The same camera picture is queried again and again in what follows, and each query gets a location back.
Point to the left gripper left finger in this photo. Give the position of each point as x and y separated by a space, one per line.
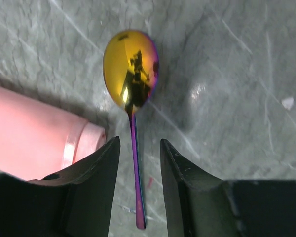
73 202

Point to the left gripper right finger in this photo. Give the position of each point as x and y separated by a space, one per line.
198 204

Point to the pink satin napkin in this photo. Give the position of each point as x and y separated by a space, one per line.
37 139

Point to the gold spoon with purple handle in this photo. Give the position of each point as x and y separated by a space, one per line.
130 71

